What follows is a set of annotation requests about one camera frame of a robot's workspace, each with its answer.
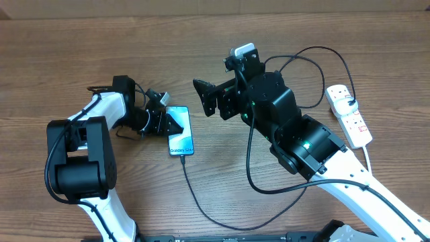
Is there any Samsung Galaxy smartphone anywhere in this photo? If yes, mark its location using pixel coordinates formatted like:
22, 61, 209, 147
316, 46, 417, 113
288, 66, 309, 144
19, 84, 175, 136
167, 106, 194, 156

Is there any black USB charging cable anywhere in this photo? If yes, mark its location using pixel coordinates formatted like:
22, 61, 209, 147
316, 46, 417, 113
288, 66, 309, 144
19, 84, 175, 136
179, 46, 357, 232

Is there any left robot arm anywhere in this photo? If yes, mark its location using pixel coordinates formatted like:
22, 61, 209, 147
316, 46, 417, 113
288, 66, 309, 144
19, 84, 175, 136
44, 75, 183, 241

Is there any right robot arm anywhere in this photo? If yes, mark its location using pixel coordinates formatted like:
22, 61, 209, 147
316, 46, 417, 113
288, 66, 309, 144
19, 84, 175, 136
193, 50, 429, 241

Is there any white USB charger plug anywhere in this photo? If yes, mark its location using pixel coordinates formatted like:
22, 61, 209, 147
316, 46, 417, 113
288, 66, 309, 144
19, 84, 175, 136
331, 97, 359, 118

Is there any white power strip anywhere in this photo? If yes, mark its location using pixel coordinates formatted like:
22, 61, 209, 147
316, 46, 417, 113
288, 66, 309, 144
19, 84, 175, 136
325, 85, 372, 149

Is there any white power strip cord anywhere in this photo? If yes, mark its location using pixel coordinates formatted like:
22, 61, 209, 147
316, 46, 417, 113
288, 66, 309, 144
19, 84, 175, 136
361, 145, 373, 174

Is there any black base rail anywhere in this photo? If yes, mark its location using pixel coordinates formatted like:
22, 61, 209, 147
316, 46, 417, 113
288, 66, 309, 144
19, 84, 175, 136
138, 231, 332, 242

